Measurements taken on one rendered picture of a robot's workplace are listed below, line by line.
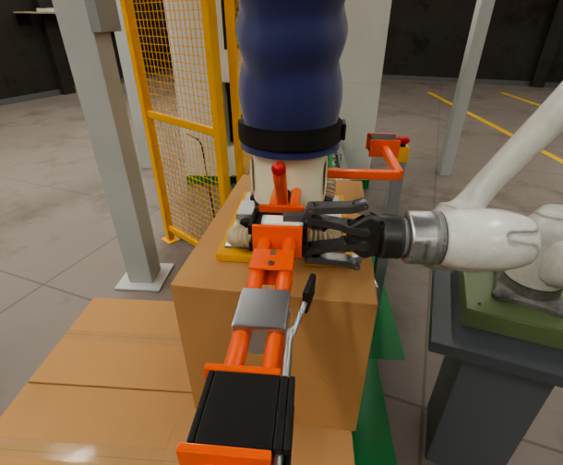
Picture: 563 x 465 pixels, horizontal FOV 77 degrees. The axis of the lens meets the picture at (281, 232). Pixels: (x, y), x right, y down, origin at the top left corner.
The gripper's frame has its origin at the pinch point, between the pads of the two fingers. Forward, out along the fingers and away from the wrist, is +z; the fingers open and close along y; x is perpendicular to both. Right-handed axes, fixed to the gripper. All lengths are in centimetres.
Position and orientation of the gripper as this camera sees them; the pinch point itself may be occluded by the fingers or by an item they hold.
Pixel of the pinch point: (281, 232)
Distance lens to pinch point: 61.2
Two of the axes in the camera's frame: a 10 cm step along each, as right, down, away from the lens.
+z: -10.0, -0.4, 0.6
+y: 0.0, 8.6, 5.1
